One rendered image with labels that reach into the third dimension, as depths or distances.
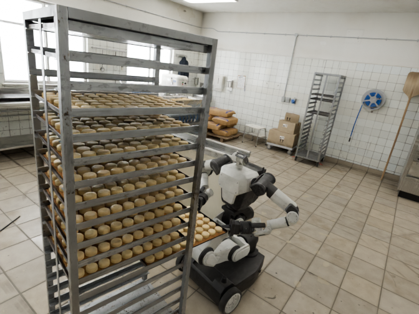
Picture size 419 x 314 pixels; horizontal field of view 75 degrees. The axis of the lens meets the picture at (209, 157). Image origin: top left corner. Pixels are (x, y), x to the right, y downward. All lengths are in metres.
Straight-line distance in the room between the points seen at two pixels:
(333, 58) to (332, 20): 0.74
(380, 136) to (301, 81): 1.98
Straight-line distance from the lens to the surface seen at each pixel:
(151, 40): 1.13
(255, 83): 7.13
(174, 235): 1.60
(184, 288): 1.80
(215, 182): 2.82
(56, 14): 0.99
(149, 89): 1.14
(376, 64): 6.39
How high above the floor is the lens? 1.71
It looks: 19 degrees down
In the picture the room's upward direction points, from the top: 7 degrees clockwise
